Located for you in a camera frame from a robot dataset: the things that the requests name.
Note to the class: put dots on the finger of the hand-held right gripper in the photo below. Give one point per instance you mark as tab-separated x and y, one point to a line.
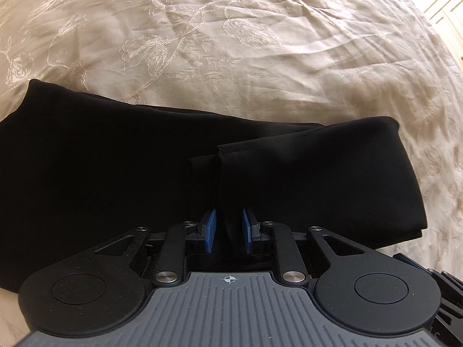
405	257

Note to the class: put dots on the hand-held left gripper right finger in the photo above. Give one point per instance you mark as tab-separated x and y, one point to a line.
247	231

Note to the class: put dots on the white panelled cabinet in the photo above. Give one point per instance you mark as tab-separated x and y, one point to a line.
439	0

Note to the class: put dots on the cream embroidered bedspread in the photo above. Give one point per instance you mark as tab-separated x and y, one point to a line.
253	43

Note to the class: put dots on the black pants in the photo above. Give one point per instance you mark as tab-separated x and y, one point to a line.
108	170

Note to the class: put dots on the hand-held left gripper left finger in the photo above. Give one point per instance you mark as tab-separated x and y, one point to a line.
210	231

